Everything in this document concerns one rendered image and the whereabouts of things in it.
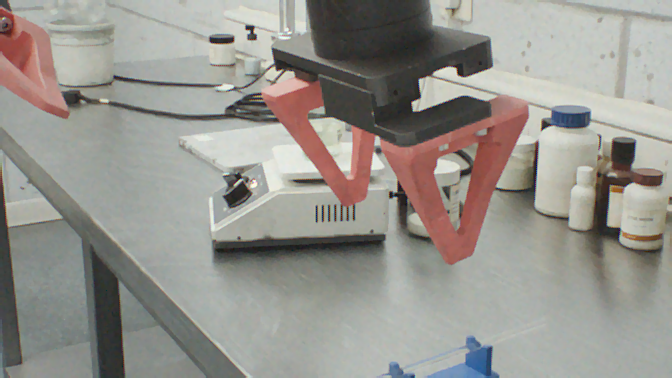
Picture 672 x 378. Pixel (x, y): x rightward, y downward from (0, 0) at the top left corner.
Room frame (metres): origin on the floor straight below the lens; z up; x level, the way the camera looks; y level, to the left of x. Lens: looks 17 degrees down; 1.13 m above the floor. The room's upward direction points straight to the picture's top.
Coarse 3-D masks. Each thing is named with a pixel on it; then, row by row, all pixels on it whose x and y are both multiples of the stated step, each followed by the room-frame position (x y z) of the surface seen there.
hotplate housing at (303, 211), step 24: (264, 168) 1.09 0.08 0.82; (288, 192) 1.00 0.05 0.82; (312, 192) 1.00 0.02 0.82; (384, 192) 1.01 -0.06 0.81; (240, 216) 0.99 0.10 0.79; (264, 216) 0.99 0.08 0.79; (288, 216) 0.99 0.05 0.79; (312, 216) 1.00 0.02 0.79; (336, 216) 1.00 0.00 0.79; (360, 216) 1.01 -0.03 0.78; (384, 216) 1.01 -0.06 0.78; (216, 240) 0.98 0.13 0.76; (240, 240) 0.99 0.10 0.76; (264, 240) 0.99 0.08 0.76; (288, 240) 1.00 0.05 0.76; (312, 240) 1.00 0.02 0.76; (336, 240) 1.01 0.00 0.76; (360, 240) 1.01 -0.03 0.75
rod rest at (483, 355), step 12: (468, 336) 0.70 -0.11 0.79; (480, 348) 0.69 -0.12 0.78; (492, 348) 0.69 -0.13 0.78; (468, 360) 0.70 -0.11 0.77; (480, 360) 0.69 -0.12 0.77; (408, 372) 0.64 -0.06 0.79; (444, 372) 0.69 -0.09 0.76; (456, 372) 0.69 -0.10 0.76; (468, 372) 0.69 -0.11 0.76; (480, 372) 0.69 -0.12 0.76; (492, 372) 0.69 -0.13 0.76
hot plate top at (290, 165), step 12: (348, 144) 1.12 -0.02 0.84; (276, 156) 1.07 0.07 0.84; (288, 156) 1.07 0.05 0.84; (300, 156) 1.06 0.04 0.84; (348, 156) 1.07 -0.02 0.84; (276, 168) 1.04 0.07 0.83; (288, 168) 1.02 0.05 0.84; (300, 168) 1.02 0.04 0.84; (312, 168) 1.02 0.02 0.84; (348, 168) 1.02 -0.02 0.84; (372, 168) 1.02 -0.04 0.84; (384, 168) 1.02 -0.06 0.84
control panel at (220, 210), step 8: (256, 168) 1.10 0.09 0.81; (248, 176) 1.09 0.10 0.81; (256, 176) 1.07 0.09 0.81; (264, 176) 1.06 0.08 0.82; (248, 184) 1.06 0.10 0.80; (256, 184) 1.04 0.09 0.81; (264, 184) 1.03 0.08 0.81; (216, 192) 1.10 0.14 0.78; (224, 192) 1.08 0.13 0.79; (256, 192) 1.02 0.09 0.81; (264, 192) 1.00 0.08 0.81; (216, 200) 1.07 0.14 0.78; (224, 200) 1.05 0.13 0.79; (248, 200) 1.01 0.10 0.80; (216, 208) 1.04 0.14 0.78; (224, 208) 1.02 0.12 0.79; (232, 208) 1.01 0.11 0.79; (240, 208) 1.00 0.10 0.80; (216, 216) 1.01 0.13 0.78; (224, 216) 1.00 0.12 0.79
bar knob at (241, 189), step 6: (240, 180) 1.03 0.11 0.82; (234, 186) 1.02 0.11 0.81; (240, 186) 1.02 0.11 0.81; (246, 186) 1.03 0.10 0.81; (228, 192) 1.01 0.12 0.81; (234, 192) 1.02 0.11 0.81; (240, 192) 1.02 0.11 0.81; (246, 192) 1.02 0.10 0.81; (252, 192) 1.02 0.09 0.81; (228, 198) 1.01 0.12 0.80; (234, 198) 1.02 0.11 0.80; (240, 198) 1.02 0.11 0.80; (246, 198) 1.01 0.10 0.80; (228, 204) 1.01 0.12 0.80; (234, 204) 1.01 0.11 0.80; (240, 204) 1.01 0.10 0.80
